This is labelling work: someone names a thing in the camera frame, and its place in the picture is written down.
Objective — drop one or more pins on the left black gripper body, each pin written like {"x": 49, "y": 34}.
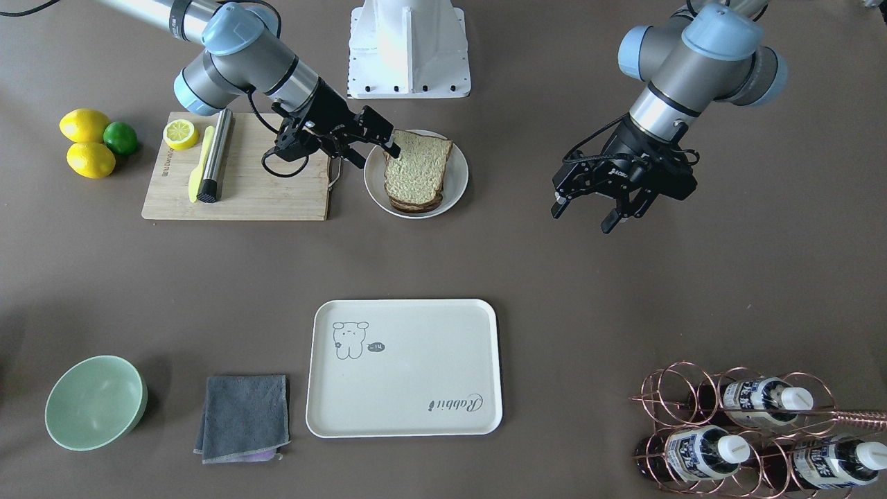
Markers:
{"x": 632, "y": 154}

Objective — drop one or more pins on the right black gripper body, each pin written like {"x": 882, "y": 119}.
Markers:
{"x": 328, "y": 107}

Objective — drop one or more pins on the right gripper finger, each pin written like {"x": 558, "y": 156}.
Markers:
{"x": 346, "y": 152}
{"x": 377, "y": 130}

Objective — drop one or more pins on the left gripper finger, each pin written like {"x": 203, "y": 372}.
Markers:
{"x": 627, "y": 208}
{"x": 562, "y": 200}

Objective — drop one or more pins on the bread slice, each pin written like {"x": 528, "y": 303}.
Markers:
{"x": 418, "y": 174}
{"x": 406, "y": 207}

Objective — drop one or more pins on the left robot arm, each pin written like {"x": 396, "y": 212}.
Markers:
{"x": 707, "y": 51}

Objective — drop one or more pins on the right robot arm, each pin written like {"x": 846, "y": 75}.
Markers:
{"x": 244, "y": 55}

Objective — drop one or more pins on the cream rabbit serving tray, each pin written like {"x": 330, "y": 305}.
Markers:
{"x": 387, "y": 368}

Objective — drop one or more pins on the white round plate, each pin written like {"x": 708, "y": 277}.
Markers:
{"x": 454, "y": 183}

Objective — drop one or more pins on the wooden cutting board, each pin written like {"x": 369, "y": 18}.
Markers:
{"x": 247, "y": 192}

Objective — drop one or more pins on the steel cylinder muddler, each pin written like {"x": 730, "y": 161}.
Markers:
{"x": 208, "y": 189}

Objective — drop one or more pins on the yellow plastic knife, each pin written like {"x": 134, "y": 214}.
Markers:
{"x": 196, "y": 175}

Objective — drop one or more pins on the half lemon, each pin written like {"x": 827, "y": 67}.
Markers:
{"x": 180, "y": 134}

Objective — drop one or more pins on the green lime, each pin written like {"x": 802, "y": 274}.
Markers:
{"x": 121, "y": 138}

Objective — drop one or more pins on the tea bottle back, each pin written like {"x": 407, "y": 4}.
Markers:
{"x": 756, "y": 403}

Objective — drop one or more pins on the tea bottle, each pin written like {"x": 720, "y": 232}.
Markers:
{"x": 756, "y": 403}
{"x": 838, "y": 462}
{"x": 690, "y": 455}

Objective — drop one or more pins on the lower whole lemon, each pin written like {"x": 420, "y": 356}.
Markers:
{"x": 90, "y": 159}

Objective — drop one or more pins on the whole lemon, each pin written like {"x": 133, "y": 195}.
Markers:
{"x": 90, "y": 159}
{"x": 84, "y": 125}

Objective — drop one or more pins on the upper whole lemon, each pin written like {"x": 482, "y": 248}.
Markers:
{"x": 84, "y": 125}

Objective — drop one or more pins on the tea bottle front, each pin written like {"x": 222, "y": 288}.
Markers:
{"x": 690, "y": 455}

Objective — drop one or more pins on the folded grey cloth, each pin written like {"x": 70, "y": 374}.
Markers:
{"x": 244, "y": 419}

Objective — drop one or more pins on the mint green bowl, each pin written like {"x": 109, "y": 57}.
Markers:
{"x": 97, "y": 401}

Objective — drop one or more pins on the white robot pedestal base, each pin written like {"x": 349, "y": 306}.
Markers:
{"x": 408, "y": 49}

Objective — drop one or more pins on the copper wire bottle rack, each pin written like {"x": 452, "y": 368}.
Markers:
{"x": 742, "y": 433}

